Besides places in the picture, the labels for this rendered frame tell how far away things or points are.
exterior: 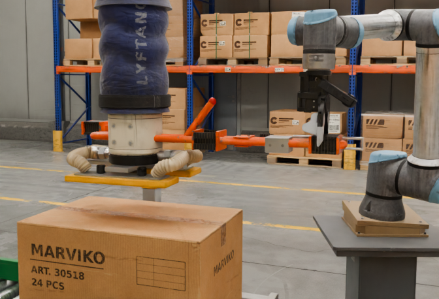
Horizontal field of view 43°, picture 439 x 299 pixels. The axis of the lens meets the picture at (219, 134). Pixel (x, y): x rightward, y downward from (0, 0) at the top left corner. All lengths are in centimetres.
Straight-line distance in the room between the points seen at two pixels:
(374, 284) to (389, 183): 42
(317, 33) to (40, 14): 1143
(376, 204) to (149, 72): 115
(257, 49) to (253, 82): 146
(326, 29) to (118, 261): 87
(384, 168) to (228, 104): 834
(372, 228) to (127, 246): 111
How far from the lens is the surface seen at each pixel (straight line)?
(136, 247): 159
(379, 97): 1002
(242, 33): 919
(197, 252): 152
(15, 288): 243
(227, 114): 1056
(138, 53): 166
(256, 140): 159
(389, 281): 242
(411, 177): 227
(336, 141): 155
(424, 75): 216
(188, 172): 176
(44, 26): 1269
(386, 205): 236
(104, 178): 167
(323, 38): 154
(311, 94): 155
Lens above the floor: 139
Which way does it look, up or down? 6 degrees down
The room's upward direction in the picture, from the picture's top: straight up
